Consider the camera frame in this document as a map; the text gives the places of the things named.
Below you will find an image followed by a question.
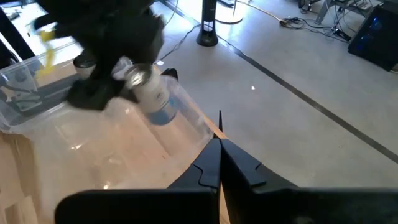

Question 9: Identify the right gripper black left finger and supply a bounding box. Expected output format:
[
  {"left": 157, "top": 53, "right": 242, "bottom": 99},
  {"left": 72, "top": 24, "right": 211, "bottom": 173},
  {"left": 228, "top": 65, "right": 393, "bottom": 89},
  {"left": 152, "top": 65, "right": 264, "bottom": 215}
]
[{"left": 55, "top": 138, "right": 222, "bottom": 224}]

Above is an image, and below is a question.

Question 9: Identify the black table clamp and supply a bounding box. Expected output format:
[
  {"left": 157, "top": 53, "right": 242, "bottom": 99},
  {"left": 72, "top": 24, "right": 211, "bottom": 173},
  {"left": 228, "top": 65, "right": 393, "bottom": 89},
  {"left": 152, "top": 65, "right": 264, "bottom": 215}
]
[{"left": 161, "top": 67, "right": 180, "bottom": 82}]

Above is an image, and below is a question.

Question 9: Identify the black fan power cable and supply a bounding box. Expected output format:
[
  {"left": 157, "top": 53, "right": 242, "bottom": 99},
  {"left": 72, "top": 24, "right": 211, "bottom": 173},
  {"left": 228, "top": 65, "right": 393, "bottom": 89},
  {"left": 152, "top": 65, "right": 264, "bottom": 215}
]
[{"left": 157, "top": 23, "right": 202, "bottom": 63}]

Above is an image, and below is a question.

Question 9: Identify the beige floor cable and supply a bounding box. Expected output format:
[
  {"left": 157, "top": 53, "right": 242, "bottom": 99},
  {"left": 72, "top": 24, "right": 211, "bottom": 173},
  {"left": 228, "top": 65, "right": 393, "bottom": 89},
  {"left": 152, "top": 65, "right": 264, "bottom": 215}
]
[{"left": 236, "top": 0, "right": 289, "bottom": 26}]

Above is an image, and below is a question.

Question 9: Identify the white and blue soda can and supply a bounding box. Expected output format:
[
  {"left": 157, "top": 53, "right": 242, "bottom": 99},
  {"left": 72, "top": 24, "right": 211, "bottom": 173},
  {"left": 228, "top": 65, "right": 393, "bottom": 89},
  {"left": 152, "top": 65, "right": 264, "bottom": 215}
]
[{"left": 126, "top": 63, "right": 180, "bottom": 126}]

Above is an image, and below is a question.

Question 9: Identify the clear plastic bin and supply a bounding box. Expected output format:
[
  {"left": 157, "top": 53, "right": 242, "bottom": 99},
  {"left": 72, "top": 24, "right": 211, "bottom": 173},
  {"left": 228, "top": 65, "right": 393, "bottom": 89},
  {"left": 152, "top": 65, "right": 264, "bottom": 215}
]
[
  {"left": 0, "top": 74, "right": 225, "bottom": 224},
  {"left": 0, "top": 46, "right": 83, "bottom": 133}
]

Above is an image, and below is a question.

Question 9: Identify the white round stand base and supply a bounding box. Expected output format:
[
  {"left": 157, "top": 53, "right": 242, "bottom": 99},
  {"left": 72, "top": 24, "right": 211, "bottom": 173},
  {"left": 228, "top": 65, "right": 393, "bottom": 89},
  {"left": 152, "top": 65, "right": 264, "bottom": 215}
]
[{"left": 214, "top": 0, "right": 246, "bottom": 25}]

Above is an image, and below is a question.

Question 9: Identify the black power strip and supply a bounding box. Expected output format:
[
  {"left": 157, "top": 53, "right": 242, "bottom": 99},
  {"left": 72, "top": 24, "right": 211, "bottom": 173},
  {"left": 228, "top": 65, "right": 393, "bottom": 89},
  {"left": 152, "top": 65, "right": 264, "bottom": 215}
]
[{"left": 331, "top": 27, "right": 353, "bottom": 42}]

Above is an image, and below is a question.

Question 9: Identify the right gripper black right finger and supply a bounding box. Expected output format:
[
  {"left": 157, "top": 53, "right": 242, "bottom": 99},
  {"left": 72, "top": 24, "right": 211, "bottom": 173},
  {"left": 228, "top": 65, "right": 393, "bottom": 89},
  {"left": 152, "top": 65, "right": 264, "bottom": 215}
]
[{"left": 220, "top": 138, "right": 398, "bottom": 224}]

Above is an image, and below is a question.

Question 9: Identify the yellow extension cord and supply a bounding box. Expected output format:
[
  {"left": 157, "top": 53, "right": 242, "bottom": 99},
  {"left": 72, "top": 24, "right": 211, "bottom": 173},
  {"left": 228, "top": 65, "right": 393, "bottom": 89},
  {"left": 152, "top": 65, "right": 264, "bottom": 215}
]
[{"left": 39, "top": 30, "right": 56, "bottom": 77}]

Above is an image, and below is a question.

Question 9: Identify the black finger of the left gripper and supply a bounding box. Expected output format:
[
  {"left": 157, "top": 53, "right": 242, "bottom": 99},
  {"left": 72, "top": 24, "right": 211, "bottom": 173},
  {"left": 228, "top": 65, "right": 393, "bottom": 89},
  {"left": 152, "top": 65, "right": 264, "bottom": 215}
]
[
  {"left": 66, "top": 74, "right": 139, "bottom": 112},
  {"left": 136, "top": 12, "right": 165, "bottom": 68}
]

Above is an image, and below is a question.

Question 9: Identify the black computer tower blue light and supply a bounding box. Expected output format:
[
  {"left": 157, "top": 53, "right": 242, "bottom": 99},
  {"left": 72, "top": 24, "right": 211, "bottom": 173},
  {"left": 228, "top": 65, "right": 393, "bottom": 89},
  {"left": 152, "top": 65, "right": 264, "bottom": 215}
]
[{"left": 347, "top": 4, "right": 398, "bottom": 73}]

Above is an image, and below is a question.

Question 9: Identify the grey desk frame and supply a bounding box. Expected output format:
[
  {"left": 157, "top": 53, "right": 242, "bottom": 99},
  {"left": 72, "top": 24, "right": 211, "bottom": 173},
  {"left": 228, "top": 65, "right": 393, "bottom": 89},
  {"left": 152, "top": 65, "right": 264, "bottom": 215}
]
[{"left": 315, "top": 0, "right": 383, "bottom": 24}]

